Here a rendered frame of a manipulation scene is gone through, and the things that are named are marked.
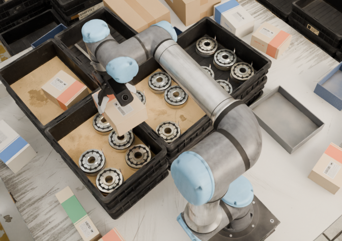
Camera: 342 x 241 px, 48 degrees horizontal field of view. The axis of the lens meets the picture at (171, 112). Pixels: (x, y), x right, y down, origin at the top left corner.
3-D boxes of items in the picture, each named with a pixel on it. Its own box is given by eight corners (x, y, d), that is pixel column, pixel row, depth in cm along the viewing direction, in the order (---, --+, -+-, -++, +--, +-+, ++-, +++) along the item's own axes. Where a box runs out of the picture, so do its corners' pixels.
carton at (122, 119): (147, 118, 135) (145, 106, 129) (119, 136, 132) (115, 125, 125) (123, 89, 142) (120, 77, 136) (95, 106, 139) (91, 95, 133)
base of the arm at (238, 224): (261, 220, 137) (264, 211, 129) (224, 240, 134) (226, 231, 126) (238, 185, 145) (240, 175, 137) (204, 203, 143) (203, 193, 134)
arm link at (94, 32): (89, 43, 101) (74, 25, 105) (98, 69, 110) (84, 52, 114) (114, 29, 103) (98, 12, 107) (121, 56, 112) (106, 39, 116)
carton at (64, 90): (46, 97, 169) (40, 87, 163) (65, 80, 174) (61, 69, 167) (71, 115, 163) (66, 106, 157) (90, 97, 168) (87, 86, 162)
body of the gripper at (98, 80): (113, 72, 130) (107, 48, 120) (127, 87, 126) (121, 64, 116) (94, 83, 128) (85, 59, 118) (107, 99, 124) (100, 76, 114)
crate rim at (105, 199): (168, 152, 143) (168, 149, 141) (105, 205, 133) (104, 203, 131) (105, 90, 160) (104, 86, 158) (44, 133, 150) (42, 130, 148)
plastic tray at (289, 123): (322, 129, 169) (325, 123, 164) (290, 154, 163) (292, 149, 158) (277, 90, 181) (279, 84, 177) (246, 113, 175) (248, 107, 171)
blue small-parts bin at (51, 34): (52, 68, 195) (48, 59, 189) (35, 53, 201) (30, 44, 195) (82, 46, 202) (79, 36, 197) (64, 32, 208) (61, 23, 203)
